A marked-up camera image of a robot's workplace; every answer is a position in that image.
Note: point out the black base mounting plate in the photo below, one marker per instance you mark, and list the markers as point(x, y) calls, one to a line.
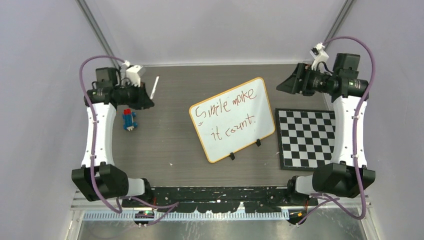
point(254, 199)

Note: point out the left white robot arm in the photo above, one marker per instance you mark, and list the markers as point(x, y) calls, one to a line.
point(98, 169)

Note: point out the yellow framed whiteboard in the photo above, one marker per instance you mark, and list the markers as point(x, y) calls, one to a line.
point(233, 120)

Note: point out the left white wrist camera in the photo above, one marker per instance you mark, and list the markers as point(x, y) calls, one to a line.
point(133, 74)

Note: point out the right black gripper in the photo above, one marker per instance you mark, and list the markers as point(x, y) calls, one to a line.
point(292, 85)

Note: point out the white red whiteboard marker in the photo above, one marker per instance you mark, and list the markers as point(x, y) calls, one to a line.
point(152, 94)

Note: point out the white slotted cable duct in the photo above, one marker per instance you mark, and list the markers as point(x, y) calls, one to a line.
point(149, 215)

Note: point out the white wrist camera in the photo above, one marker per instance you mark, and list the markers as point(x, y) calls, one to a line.
point(319, 55)
point(133, 74)

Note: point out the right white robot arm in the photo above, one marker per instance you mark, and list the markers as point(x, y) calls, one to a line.
point(347, 174)

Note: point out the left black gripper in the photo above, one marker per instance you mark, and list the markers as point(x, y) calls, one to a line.
point(143, 101)

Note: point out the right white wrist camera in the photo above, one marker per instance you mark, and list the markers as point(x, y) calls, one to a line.
point(319, 55)

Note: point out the black white chessboard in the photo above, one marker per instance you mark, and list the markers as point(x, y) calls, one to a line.
point(306, 138)

